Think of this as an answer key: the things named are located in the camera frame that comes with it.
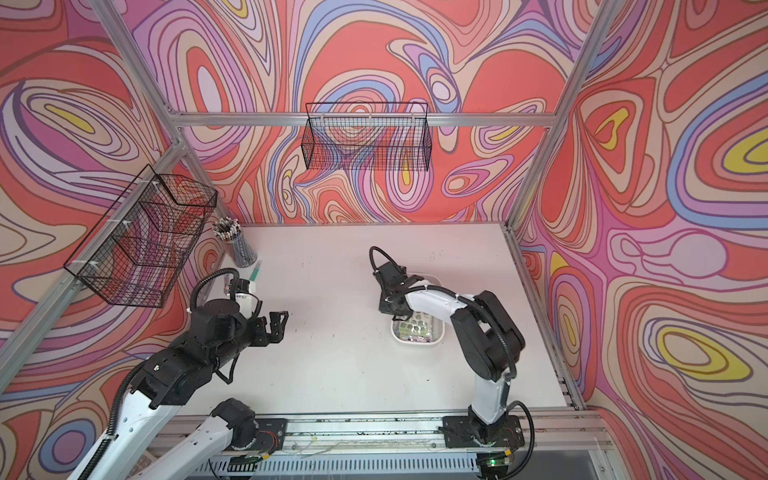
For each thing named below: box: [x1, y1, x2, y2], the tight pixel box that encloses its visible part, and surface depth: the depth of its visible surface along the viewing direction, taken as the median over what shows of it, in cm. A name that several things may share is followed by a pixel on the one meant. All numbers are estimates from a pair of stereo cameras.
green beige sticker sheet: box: [398, 314, 431, 338], surface depth 90 cm
